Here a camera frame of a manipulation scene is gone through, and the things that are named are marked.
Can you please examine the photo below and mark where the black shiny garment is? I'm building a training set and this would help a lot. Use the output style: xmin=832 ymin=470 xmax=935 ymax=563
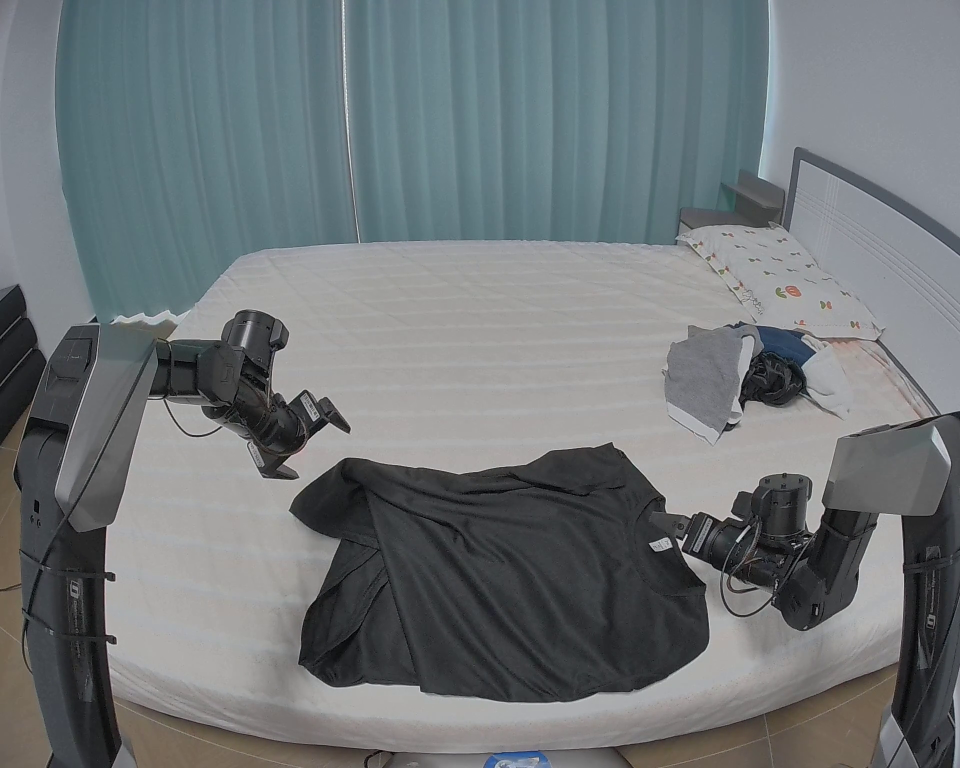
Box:
xmin=738 ymin=351 xmax=810 ymax=408

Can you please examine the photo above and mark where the white printed pillow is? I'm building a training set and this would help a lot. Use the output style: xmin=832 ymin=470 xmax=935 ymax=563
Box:
xmin=675 ymin=222 xmax=885 ymax=342

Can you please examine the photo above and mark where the black cable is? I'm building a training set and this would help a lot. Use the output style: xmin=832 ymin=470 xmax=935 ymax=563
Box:
xmin=718 ymin=566 xmax=781 ymax=621

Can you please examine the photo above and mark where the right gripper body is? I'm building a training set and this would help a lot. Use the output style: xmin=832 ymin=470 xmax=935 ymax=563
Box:
xmin=681 ymin=512 xmax=759 ymax=575

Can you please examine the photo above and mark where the white garment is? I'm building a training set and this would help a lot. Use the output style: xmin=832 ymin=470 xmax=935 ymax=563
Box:
xmin=798 ymin=337 xmax=856 ymax=420

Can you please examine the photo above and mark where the bed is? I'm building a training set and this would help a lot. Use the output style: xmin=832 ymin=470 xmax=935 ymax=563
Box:
xmin=101 ymin=146 xmax=960 ymax=751

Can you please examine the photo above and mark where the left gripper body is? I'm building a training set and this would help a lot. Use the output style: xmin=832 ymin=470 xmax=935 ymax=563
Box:
xmin=246 ymin=390 xmax=322 ymax=477

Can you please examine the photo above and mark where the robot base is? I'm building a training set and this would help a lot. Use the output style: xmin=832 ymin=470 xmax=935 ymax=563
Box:
xmin=378 ymin=746 xmax=624 ymax=768

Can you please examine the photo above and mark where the black chest of drawers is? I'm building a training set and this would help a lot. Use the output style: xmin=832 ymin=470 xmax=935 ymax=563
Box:
xmin=0 ymin=283 xmax=48 ymax=444

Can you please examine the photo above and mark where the grey bedside table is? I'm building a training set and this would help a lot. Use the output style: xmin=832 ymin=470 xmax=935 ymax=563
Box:
xmin=677 ymin=168 xmax=787 ymax=234

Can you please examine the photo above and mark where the grey garment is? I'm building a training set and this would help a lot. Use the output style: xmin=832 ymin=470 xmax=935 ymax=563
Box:
xmin=661 ymin=326 xmax=762 ymax=447

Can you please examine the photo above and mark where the black T-shirt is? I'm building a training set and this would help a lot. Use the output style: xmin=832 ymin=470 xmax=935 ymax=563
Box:
xmin=288 ymin=442 xmax=712 ymax=704

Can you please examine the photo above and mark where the dark blue garment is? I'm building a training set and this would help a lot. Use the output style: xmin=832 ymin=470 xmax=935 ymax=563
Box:
xmin=738 ymin=322 xmax=815 ymax=369

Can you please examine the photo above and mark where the blue-green curtain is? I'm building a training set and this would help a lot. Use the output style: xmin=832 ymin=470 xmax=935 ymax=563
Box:
xmin=345 ymin=0 xmax=770 ymax=245
xmin=56 ymin=0 xmax=357 ymax=324

